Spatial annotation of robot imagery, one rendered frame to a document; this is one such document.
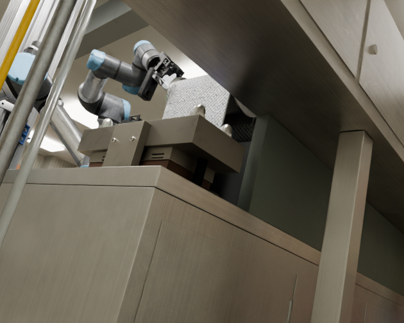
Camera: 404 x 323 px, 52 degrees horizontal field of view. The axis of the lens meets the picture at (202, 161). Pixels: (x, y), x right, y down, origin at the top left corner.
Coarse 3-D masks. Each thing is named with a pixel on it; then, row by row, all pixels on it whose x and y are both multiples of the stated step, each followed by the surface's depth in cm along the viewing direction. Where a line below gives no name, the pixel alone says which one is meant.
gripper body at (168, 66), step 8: (160, 56) 141; (168, 56) 142; (152, 64) 141; (160, 64) 135; (168, 64) 133; (152, 72) 136; (160, 72) 136; (168, 72) 134; (176, 72) 135; (184, 72) 137
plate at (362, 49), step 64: (128, 0) 69; (192, 0) 65; (256, 0) 62; (320, 0) 70; (256, 64) 78; (320, 64) 73; (384, 64) 93; (320, 128) 97; (384, 128) 93; (384, 192) 128
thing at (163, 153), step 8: (96, 152) 99; (104, 152) 97; (144, 152) 87; (152, 152) 85; (160, 152) 83; (168, 152) 82; (176, 152) 82; (96, 160) 98; (144, 160) 86; (152, 160) 84; (160, 160) 83; (168, 160) 81; (176, 160) 82; (184, 160) 84; (192, 160) 86; (168, 168) 81; (176, 168) 83; (184, 168) 84; (192, 168) 86; (208, 168) 90; (184, 176) 84; (192, 176) 86; (208, 176) 89; (208, 184) 90
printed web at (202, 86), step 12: (180, 84) 121; (192, 84) 117; (204, 84) 113; (216, 84) 110; (180, 96) 118; (192, 96) 115; (204, 96) 111; (228, 120) 119; (240, 120) 116; (252, 120) 113; (240, 132) 114
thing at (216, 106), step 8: (216, 96) 108; (224, 96) 106; (168, 104) 120; (176, 104) 118; (184, 104) 116; (192, 104) 113; (208, 104) 109; (216, 104) 107; (224, 104) 105; (168, 112) 119; (176, 112) 116; (184, 112) 114; (208, 112) 108; (216, 112) 106; (224, 112) 104; (208, 120) 106; (216, 120) 105
